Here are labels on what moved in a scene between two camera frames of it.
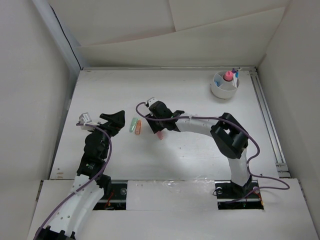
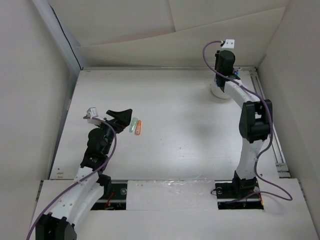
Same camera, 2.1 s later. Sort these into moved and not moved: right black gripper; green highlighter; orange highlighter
Moved: right black gripper
Not moved: orange highlighter; green highlighter
